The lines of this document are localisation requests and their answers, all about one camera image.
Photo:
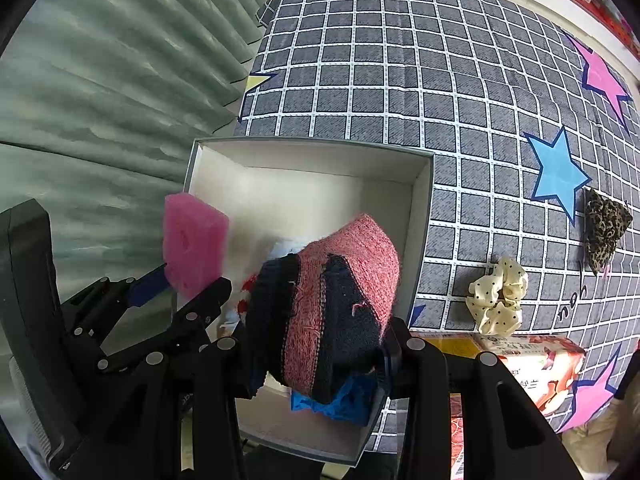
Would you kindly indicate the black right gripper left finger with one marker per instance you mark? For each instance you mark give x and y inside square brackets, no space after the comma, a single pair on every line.
[194,425]

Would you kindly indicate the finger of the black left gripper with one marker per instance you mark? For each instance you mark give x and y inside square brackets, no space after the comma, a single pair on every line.
[185,335]
[98,307]

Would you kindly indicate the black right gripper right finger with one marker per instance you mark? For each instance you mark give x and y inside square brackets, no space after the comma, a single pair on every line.
[504,435]

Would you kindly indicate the pink foam sponge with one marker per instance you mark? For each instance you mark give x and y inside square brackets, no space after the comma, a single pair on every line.
[194,243]

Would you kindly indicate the pink and navy sock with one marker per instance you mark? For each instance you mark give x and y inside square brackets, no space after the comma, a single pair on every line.
[314,318]

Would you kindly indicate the cream polka dot scrunchie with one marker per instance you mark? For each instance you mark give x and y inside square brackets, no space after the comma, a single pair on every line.
[494,300]

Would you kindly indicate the blue cloth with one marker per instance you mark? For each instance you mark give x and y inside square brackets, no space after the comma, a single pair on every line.
[353,402]

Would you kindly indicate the leopard print scrunchie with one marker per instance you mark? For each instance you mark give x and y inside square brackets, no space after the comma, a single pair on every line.
[606,223]

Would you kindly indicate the red snack box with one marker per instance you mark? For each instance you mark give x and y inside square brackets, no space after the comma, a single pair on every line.
[546,367]

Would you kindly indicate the grey storage box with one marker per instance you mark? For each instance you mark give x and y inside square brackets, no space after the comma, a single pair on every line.
[277,187]

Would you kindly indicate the green curtain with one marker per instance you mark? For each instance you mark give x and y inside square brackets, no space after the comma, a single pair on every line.
[101,101]

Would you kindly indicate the grey checked star tablecloth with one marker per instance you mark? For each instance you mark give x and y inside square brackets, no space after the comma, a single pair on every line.
[473,82]

